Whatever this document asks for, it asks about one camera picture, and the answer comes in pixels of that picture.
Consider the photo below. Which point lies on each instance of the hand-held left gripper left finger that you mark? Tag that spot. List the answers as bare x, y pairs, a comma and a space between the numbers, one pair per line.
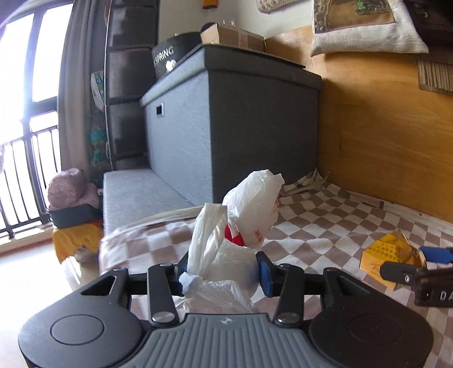
166, 276

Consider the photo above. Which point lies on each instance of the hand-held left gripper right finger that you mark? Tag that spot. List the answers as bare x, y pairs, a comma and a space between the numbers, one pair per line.
265, 276

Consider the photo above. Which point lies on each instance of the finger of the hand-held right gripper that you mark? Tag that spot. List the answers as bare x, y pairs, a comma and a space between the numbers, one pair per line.
398, 271
439, 254

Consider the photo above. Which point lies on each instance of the yellow paper packet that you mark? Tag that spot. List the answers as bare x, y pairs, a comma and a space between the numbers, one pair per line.
385, 249

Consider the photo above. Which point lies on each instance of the white plastic bag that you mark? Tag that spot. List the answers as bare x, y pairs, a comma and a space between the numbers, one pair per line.
247, 205

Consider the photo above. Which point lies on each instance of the brown leather shoulder bag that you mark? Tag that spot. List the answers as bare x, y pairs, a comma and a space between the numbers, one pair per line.
435, 21

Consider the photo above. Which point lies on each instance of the brown white checkered blanket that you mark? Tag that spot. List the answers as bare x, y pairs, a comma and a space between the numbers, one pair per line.
318, 233

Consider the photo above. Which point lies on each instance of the grey bench cushion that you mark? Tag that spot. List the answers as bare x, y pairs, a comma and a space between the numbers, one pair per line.
141, 198

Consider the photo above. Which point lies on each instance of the white printed bag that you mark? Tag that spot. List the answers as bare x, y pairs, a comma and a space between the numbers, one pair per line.
85, 254

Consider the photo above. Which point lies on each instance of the yellow cloth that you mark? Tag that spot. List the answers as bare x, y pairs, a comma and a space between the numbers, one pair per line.
70, 239

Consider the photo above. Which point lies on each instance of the pink cloth bundle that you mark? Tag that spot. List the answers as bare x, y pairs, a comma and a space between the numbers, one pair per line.
65, 187

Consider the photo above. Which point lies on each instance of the grey fabric storage box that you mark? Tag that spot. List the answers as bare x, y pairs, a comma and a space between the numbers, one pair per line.
247, 116

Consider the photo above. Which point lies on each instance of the black balcony railing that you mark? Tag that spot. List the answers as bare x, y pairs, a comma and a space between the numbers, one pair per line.
24, 177

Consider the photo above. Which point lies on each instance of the brown fringed cloth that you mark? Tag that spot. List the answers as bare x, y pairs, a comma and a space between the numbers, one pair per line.
437, 70

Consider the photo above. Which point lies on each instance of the white green paper pack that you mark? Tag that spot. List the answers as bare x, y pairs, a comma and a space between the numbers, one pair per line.
97, 90

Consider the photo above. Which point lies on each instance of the black drawer shelf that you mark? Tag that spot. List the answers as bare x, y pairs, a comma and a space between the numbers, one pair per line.
127, 78

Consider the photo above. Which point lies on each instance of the black round box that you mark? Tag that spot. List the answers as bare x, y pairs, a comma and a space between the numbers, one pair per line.
173, 56

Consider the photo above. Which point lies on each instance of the beige curtain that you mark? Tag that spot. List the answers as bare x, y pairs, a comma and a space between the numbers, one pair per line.
78, 70

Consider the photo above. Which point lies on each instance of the brown cardboard box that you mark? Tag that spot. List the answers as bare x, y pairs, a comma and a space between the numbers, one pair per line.
233, 35

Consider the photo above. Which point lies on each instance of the crochet lace cloth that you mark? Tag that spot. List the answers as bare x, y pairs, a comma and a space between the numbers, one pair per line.
274, 4

